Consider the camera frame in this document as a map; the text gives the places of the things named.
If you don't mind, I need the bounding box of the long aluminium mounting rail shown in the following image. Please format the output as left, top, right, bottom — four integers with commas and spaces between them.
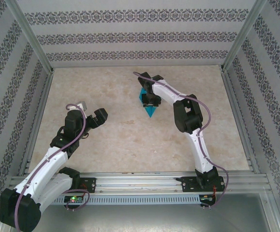
8, 172, 270, 194

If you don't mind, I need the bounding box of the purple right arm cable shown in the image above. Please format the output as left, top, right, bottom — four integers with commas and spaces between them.
133, 71, 229, 210

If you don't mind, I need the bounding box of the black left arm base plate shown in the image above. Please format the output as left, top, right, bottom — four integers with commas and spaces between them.
78, 177, 97, 194

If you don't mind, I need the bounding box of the aluminium table side rail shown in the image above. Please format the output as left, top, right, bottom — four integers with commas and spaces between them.
221, 70, 260, 174
18, 70, 55, 176

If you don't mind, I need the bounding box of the teal cloth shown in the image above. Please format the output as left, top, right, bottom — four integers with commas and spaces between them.
139, 88, 160, 118

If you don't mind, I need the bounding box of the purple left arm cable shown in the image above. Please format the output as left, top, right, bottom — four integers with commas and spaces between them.
14, 103, 90, 230

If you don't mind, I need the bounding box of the aluminium corner post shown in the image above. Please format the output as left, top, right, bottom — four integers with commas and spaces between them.
5, 0, 55, 73
221, 0, 268, 73

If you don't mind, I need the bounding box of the grey metal sheet panel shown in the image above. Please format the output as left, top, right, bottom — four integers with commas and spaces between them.
38, 204, 276, 232

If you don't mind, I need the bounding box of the aluminium frame bar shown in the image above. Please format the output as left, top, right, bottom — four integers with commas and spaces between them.
260, 192, 280, 232

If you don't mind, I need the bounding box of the circuit board with green light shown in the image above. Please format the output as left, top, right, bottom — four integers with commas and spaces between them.
66, 195, 84, 203

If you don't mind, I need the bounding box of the grey slotted cable duct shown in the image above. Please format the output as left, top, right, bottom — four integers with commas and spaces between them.
52, 195, 201, 205

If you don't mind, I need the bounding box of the small circuit board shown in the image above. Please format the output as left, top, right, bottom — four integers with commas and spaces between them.
200, 194, 215, 203

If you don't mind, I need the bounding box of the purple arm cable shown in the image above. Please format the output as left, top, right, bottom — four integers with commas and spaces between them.
14, 103, 90, 230
133, 71, 229, 210

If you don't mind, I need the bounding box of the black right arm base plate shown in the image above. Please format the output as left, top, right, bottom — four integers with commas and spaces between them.
181, 175, 226, 193

